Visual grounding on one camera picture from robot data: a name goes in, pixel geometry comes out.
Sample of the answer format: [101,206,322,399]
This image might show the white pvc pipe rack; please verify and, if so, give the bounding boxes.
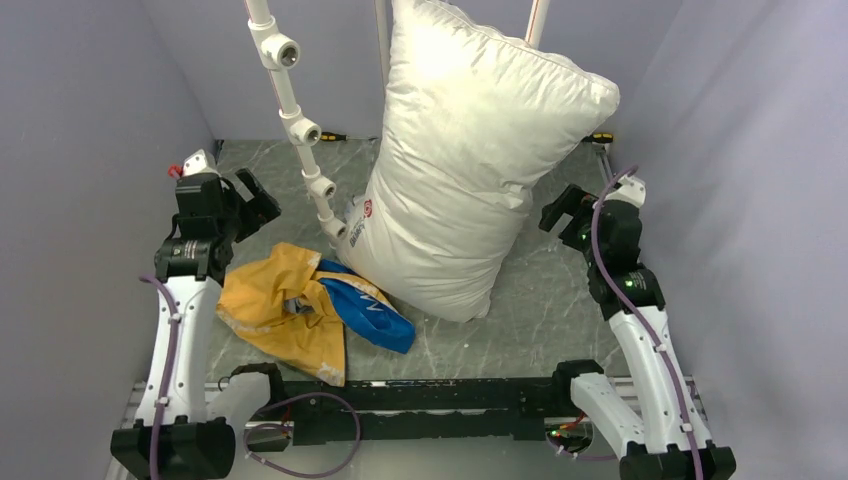
[245,1,544,249]

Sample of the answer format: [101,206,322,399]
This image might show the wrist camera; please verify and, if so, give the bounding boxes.
[607,175,646,209]
[181,149,220,178]

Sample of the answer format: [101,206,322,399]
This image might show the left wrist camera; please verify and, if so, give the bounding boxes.
[181,149,220,178]

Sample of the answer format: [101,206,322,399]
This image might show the white pillow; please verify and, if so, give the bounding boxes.
[338,1,620,322]

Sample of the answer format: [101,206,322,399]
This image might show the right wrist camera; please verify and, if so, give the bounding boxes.
[607,175,646,209]

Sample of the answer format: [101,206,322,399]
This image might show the yellow and blue pillowcase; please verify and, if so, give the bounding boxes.
[216,243,416,387]

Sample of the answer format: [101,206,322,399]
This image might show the right yellow handled screwdriver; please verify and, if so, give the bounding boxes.
[582,132,614,144]

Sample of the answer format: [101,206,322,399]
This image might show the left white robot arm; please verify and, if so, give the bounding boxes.
[110,168,288,479]

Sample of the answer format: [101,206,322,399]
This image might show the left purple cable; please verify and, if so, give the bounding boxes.
[139,274,183,480]

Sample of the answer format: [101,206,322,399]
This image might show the left yellow handled screwdriver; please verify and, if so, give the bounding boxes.
[320,132,377,143]

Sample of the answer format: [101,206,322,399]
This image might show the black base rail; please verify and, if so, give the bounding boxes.
[250,359,602,446]

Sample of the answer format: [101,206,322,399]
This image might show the yellow handled screwdriver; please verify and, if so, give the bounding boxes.
[582,132,614,144]
[320,132,377,143]

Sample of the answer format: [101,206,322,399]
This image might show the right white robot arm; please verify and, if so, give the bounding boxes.
[539,183,737,479]

